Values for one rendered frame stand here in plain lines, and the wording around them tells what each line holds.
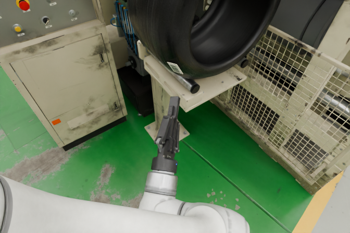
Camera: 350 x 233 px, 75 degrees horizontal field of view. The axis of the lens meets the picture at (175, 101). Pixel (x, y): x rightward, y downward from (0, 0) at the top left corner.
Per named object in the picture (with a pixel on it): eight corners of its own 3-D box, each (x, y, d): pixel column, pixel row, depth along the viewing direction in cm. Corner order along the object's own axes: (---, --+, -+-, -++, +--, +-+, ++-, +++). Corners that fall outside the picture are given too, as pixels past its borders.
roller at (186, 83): (147, 53, 111) (146, 45, 108) (154, 50, 113) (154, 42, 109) (191, 95, 92) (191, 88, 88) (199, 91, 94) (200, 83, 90)
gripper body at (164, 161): (145, 169, 65) (150, 137, 68) (159, 172, 72) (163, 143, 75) (168, 171, 61) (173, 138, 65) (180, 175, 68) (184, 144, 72)
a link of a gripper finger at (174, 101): (167, 117, 73) (166, 116, 72) (171, 97, 75) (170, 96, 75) (176, 117, 72) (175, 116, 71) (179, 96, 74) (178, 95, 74)
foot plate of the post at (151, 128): (144, 127, 188) (144, 125, 186) (171, 113, 199) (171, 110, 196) (161, 151, 174) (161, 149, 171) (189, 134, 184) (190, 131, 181)
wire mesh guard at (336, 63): (205, 90, 175) (218, -1, 123) (207, 89, 176) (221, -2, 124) (311, 185, 126) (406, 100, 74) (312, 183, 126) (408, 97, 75)
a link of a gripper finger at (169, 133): (160, 151, 69) (158, 150, 68) (165, 116, 73) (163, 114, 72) (171, 152, 67) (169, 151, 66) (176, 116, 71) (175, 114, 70)
